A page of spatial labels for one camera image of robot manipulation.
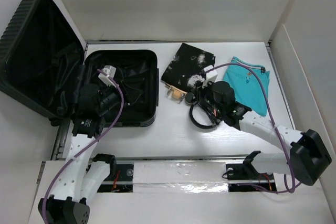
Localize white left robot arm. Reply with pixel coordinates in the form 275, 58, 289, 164
38, 83, 124, 223

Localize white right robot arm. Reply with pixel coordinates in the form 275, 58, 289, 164
192, 81, 332, 186

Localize black ribbed hard-shell suitcase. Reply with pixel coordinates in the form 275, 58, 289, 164
1, 0, 159, 127

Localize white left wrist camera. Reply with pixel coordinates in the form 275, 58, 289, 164
98, 65, 117, 87

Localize purple camera cable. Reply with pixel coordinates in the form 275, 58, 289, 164
43, 68, 125, 224
204, 62, 302, 195

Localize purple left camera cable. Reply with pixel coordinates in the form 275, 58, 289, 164
43, 68, 125, 224

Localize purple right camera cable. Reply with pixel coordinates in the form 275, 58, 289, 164
204, 62, 302, 195

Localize black wired headphones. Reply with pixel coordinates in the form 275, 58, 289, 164
187, 95, 221, 131

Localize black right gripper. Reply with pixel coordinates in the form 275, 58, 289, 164
191, 78, 224, 114

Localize clear perfume bottle wooden cap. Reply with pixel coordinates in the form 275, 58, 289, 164
165, 83, 187, 103

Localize black white patterned garment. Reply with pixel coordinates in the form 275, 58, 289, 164
161, 43, 216, 92

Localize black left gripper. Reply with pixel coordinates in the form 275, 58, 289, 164
97, 79, 142, 115

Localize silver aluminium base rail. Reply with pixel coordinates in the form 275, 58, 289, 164
89, 155, 278, 187

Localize turquoise shorts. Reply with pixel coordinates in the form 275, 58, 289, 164
223, 57, 270, 116

